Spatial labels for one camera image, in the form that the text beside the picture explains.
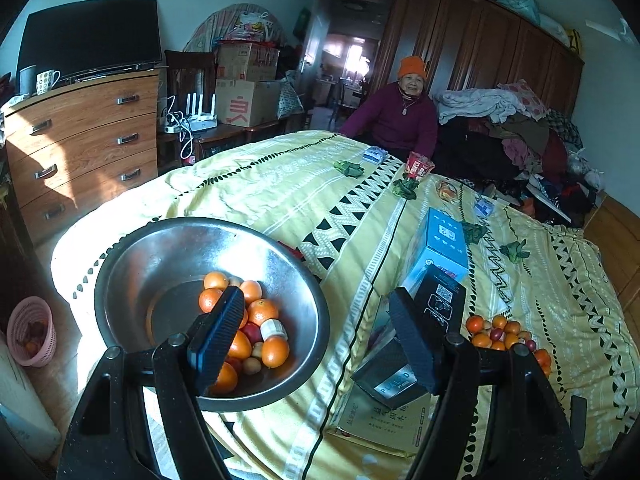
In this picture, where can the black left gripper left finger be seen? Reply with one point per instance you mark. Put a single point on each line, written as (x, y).
(109, 436)

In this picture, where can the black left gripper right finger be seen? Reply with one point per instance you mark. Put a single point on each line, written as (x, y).
(527, 432)

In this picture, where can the red cherry tomato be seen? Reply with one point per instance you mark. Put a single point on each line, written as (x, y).
(252, 333)

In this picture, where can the orange kumquat fruit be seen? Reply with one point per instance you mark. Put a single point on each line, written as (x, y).
(275, 351)

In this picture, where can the white sugarcane piece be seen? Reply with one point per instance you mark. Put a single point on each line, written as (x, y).
(273, 327)

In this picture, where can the large orange tangerine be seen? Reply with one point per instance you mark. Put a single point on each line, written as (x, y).
(262, 310)

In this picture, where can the pink plastic basket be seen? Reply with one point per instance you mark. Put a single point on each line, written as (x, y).
(31, 336)

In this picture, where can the steel mixing bowl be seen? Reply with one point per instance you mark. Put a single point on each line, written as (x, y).
(148, 286)

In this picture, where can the black product box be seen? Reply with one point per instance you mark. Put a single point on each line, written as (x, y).
(404, 357)

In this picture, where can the flat yellow gift box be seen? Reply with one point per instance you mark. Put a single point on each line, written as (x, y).
(362, 420)

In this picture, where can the yellow patterned bed sheet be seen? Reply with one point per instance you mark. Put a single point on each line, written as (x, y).
(355, 235)

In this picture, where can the blue green food box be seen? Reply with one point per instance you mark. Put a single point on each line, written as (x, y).
(439, 240)

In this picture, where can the wooden headboard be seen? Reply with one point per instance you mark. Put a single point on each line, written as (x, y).
(615, 230)

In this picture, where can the green leafy vegetable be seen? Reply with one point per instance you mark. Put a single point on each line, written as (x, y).
(405, 188)

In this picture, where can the red snack packet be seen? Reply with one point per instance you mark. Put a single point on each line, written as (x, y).
(418, 166)

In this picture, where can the wooden chest of drawers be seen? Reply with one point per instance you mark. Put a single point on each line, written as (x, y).
(73, 149)

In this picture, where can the pile of clothes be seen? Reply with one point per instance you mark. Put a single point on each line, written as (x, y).
(505, 142)

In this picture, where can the white wifi router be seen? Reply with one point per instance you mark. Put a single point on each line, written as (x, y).
(193, 119)

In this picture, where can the seated person in maroon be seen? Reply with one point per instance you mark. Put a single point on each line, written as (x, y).
(400, 117)

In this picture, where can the cardboard box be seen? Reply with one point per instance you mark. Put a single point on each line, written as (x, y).
(245, 103)

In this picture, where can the black television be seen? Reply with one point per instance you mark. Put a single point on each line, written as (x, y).
(92, 36)

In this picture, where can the dark wooden wardrobe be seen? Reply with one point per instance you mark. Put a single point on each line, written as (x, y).
(477, 44)

